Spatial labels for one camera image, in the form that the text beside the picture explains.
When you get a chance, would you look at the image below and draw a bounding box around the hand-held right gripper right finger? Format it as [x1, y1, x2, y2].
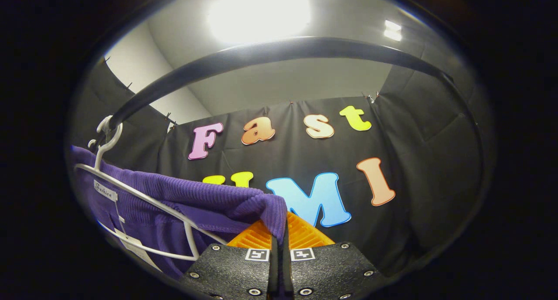
[282, 211, 389, 300]

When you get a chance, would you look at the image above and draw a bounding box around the purple ribbed jacket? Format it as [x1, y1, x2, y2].
[70, 145, 288, 281]

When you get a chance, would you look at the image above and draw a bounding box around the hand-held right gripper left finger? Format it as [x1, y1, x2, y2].
[180, 219, 280, 300]

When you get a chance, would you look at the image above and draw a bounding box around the rectangular ceiling light panel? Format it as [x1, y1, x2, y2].
[208, 0, 313, 46]
[383, 20, 403, 42]

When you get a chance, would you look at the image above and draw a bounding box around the black backdrop cloth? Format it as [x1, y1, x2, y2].
[70, 56, 495, 276]

